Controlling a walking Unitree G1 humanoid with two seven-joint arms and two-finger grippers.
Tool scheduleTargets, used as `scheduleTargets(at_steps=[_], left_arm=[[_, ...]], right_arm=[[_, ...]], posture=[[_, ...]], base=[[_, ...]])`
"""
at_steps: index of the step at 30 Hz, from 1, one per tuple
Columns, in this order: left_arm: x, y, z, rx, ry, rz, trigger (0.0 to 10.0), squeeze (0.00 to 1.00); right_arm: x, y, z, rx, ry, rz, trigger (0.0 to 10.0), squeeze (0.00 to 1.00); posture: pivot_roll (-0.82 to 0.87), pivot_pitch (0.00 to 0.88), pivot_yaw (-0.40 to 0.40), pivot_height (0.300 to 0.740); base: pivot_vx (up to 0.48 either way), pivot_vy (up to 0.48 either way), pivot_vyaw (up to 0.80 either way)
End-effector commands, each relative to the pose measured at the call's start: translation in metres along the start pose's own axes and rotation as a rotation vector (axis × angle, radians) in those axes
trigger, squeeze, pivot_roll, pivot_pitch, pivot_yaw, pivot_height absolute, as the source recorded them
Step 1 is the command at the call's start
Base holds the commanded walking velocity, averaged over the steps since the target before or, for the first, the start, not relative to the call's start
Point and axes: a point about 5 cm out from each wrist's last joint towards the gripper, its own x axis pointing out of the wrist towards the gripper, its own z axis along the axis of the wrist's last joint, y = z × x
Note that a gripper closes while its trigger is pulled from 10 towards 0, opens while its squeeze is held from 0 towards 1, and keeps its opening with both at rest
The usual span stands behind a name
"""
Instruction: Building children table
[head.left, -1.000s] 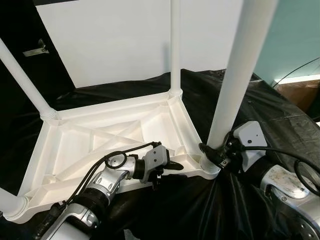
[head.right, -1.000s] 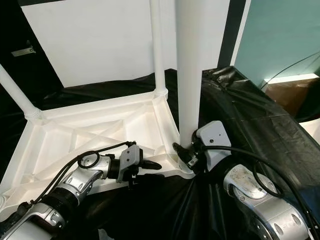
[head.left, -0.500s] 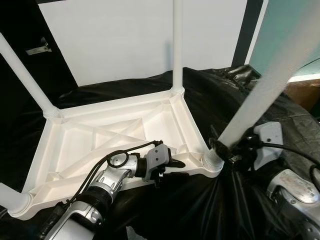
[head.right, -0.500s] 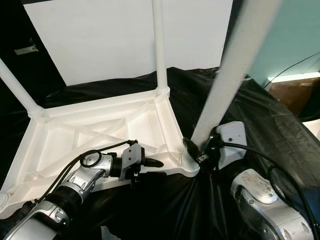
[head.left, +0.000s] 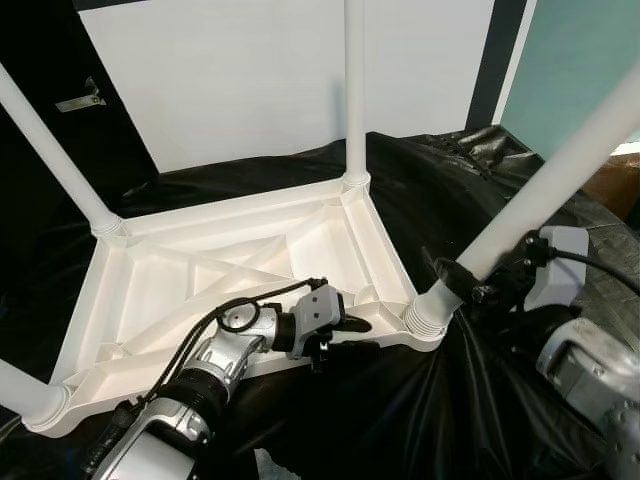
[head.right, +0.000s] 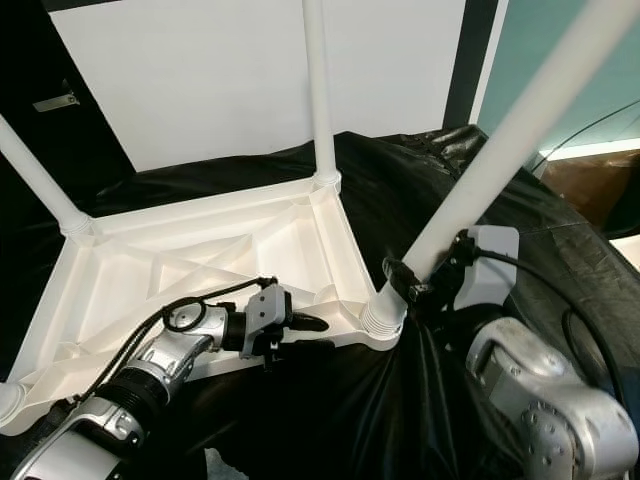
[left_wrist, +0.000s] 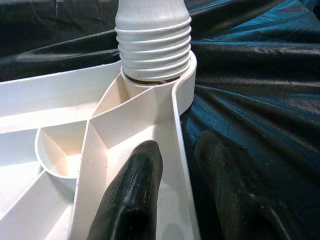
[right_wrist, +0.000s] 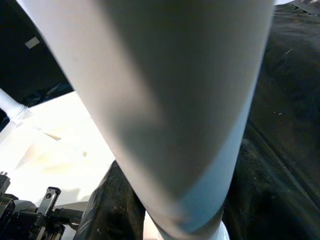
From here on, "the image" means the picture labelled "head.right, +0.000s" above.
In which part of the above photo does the thin black wall cable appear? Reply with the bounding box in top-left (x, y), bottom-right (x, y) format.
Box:
top-left (530, 95), bottom-right (640, 166)

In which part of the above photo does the white plastic table top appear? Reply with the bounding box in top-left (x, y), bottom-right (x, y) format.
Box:
top-left (0, 178), bottom-right (406, 436)

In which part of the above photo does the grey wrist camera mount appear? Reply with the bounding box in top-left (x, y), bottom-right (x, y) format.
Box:
top-left (452, 225), bottom-right (521, 311)
top-left (242, 283), bottom-right (296, 361)

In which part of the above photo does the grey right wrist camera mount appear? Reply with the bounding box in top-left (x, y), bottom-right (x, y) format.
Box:
top-left (452, 225), bottom-right (521, 311)

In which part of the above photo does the black plastic cover sheet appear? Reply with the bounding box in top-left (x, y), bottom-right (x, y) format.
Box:
top-left (0, 125), bottom-right (640, 480)

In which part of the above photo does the white plastic table leg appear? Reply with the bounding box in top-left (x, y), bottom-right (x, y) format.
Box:
top-left (360, 0), bottom-right (640, 336)
top-left (303, 0), bottom-right (343, 193)
top-left (0, 120), bottom-right (103, 239)
top-left (0, 380), bottom-right (26, 421)

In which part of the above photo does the black vertical wall strip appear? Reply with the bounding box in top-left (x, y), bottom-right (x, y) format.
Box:
top-left (440, 0), bottom-right (501, 131)

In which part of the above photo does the black door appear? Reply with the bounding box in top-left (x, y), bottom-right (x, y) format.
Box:
top-left (0, 0), bottom-right (136, 216)

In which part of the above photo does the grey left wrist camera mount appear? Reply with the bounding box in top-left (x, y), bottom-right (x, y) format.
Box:
top-left (242, 283), bottom-right (296, 361)

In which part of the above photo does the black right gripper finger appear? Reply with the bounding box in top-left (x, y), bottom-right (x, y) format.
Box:
top-left (382, 255), bottom-right (427, 302)

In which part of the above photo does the brown wooden furniture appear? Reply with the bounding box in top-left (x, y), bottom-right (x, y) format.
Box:
top-left (540, 150), bottom-right (640, 226)

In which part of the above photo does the silver door handle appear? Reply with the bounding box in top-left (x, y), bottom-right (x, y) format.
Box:
top-left (32, 78), bottom-right (83, 113)

